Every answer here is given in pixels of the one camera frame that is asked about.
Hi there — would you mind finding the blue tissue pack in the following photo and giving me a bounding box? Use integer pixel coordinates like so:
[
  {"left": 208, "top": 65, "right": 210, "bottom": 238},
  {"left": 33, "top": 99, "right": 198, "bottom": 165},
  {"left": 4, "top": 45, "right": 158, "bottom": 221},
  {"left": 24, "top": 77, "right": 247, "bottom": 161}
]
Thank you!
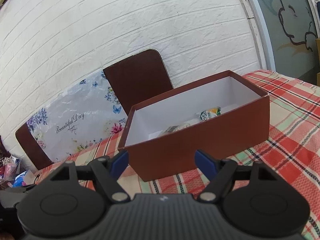
[{"left": 12, "top": 170, "right": 36, "bottom": 187}]

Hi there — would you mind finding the pink packaged items pile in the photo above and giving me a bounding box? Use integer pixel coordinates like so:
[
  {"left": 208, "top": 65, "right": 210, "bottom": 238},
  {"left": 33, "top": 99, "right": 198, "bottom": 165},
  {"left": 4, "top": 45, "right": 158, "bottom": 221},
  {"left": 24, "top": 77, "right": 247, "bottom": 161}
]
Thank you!
[{"left": 1, "top": 156, "right": 21, "bottom": 183}]

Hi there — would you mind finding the green yellow snack packet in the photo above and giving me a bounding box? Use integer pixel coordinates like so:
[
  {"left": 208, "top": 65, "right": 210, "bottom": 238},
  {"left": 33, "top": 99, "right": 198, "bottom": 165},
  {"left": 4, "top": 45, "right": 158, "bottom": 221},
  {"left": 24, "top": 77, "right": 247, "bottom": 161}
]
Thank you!
[{"left": 196, "top": 107, "right": 221, "bottom": 122}]

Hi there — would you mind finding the floral white plastic sheet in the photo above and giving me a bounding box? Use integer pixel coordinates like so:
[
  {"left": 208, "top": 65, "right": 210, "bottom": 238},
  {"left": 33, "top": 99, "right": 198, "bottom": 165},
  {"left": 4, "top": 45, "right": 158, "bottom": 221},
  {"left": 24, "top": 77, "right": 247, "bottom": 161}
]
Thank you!
[{"left": 27, "top": 71, "right": 127, "bottom": 163}]

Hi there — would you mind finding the red-brown open cardboard box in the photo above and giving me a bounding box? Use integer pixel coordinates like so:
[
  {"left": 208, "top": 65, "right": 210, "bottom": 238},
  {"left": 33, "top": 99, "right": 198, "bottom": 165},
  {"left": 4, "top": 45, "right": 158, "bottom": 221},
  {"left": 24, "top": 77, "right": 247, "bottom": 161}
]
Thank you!
[{"left": 118, "top": 70, "right": 270, "bottom": 181}]

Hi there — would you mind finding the clear patterned tape roll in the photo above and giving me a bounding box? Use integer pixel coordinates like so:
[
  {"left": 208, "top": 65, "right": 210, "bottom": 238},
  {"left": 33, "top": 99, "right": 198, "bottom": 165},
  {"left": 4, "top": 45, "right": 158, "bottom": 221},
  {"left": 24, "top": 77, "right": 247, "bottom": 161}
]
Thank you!
[{"left": 159, "top": 122, "right": 191, "bottom": 137}]

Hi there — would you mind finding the red plaid bed cover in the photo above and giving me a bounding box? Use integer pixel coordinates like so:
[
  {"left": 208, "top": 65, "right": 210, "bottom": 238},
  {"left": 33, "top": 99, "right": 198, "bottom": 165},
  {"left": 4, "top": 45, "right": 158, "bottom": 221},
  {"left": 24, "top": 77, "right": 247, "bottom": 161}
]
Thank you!
[{"left": 32, "top": 69, "right": 320, "bottom": 240}]

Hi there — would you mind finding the cartoon painted glass door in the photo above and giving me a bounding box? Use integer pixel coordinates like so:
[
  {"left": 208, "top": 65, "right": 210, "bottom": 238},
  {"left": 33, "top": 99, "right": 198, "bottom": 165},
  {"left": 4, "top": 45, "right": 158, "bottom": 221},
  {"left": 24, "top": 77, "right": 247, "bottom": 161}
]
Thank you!
[{"left": 248, "top": 0, "right": 319, "bottom": 85}]

